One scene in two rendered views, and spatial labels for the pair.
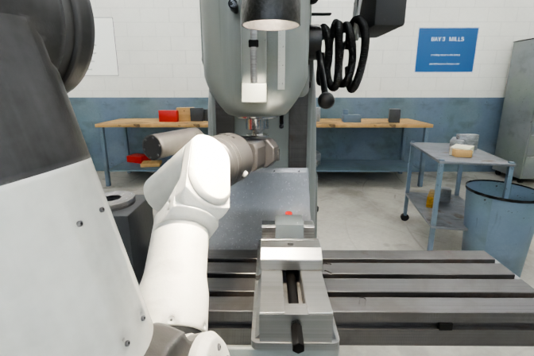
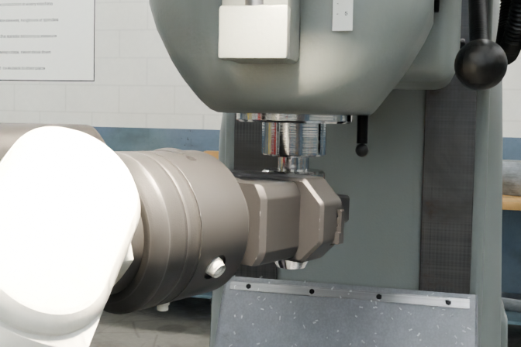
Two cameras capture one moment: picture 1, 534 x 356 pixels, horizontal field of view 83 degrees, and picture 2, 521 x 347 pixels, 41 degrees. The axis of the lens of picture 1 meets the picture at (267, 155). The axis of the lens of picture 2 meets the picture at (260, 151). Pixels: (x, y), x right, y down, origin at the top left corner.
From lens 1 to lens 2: 15 cm
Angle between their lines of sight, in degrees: 16
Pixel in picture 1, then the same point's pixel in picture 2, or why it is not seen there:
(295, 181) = (436, 331)
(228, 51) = not seen: outside the picture
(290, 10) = not seen: outside the picture
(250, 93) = (243, 32)
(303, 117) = (462, 153)
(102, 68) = (65, 66)
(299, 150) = (452, 244)
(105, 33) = not seen: outside the picture
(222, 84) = (184, 19)
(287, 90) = (361, 33)
